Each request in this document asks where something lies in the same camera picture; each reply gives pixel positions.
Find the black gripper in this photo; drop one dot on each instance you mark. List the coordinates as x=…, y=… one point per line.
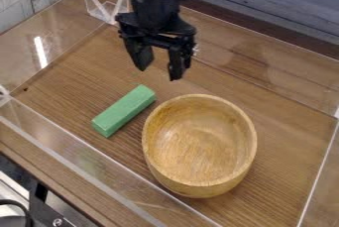
x=153, y=24

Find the green rectangular block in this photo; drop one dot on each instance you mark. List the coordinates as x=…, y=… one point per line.
x=116, y=115

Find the light wooden bowl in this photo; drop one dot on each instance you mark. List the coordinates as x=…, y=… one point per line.
x=199, y=145

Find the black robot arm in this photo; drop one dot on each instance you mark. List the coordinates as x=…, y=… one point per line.
x=153, y=25

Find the clear acrylic corner bracket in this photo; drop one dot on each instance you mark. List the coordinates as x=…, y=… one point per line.
x=104, y=11

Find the clear acrylic front wall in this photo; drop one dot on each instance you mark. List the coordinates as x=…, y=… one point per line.
x=115, y=196

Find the black metal table frame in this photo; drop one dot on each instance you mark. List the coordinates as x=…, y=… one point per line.
x=44, y=215

